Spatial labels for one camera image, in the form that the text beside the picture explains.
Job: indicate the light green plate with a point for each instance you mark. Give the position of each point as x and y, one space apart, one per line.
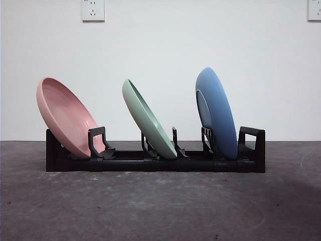
143 118

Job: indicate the blue plate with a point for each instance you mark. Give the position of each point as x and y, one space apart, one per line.
218 110

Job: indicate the pink plate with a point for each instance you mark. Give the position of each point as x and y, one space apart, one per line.
65 118

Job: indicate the black plastic dish rack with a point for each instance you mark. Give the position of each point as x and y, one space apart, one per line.
125 166

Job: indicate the white wall socket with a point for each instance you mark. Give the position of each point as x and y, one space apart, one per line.
314 10
93 11

